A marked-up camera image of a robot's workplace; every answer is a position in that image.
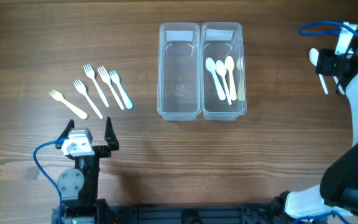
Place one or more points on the white fork, bluish handle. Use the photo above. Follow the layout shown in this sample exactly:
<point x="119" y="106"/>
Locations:
<point x="117" y="80"/>

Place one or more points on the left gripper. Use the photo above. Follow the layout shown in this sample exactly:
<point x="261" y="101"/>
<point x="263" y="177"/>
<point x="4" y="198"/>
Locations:
<point x="105" y="150"/>

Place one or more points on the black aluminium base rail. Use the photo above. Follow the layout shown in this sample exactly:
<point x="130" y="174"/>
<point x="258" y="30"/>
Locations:
<point x="240" y="214"/>

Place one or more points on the yellow plastic spoon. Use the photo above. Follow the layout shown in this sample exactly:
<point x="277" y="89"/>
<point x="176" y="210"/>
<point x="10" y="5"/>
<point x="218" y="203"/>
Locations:
<point x="229" y="64"/>

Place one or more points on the yellow plastic fork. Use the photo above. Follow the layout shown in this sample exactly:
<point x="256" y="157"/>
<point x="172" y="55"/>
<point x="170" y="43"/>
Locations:
<point x="56" y="95"/>

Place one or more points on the white plastic fork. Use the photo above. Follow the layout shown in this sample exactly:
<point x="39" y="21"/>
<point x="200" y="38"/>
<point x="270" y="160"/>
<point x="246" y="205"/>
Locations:
<point x="107" y="79"/>
<point x="90" y="73"/>
<point x="81" y="88"/>

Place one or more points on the left clear plastic container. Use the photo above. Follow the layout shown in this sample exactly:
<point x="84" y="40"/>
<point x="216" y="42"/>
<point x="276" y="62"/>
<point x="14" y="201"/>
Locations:
<point x="179" y="71"/>

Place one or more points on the white plastic spoon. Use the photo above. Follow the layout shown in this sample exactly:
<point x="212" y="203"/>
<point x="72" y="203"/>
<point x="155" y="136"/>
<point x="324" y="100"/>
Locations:
<point x="221" y="70"/>
<point x="211" y="67"/>
<point x="339" y="89"/>
<point x="313" y="55"/>

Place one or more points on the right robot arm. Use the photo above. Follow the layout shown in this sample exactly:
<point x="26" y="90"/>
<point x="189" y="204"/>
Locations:
<point x="337" y="193"/>

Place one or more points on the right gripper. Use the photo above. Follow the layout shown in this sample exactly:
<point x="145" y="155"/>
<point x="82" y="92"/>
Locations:
<point x="324" y="63"/>

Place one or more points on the right clear plastic container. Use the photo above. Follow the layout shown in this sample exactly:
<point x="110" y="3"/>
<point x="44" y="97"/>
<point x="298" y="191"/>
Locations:
<point x="219" y="40"/>

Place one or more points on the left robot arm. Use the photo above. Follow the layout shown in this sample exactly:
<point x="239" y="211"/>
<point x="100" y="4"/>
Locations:
<point x="79" y="185"/>

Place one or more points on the clear plastic container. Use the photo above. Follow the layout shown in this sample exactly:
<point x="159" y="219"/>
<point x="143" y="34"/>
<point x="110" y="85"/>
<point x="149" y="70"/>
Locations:
<point x="219" y="40"/>
<point x="179" y="71"/>

